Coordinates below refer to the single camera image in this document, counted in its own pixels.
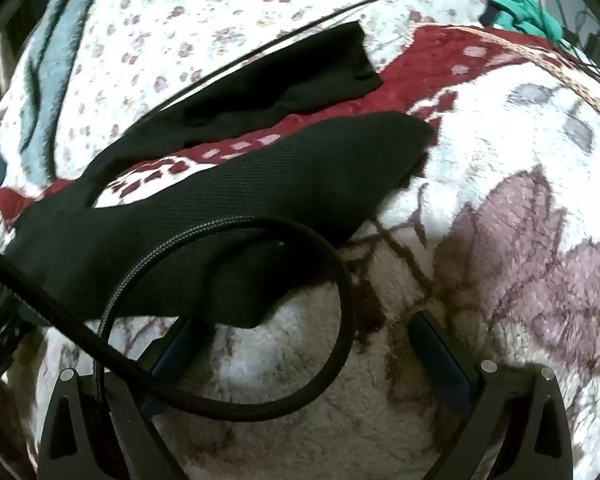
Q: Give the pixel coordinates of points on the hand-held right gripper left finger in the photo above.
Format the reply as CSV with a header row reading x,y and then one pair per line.
x,y
166,353

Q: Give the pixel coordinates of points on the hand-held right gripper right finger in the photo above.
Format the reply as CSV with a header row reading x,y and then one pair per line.
x,y
437,355

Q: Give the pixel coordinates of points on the black pants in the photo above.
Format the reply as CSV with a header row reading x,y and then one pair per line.
x,y
280,175

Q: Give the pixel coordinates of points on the red and white floral blanket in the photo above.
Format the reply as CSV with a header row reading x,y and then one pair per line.
x,y
505,210

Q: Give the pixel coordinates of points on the teal fleece blanket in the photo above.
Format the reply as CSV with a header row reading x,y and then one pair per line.
x,y
45,60

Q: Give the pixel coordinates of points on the white floral bed sheet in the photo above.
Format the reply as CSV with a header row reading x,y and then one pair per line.
x,y
205,25

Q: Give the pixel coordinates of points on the black power adapter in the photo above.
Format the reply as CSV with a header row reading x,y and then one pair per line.
x,y
597,45

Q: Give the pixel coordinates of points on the green cloth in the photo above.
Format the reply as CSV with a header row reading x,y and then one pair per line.
x,y
530,17

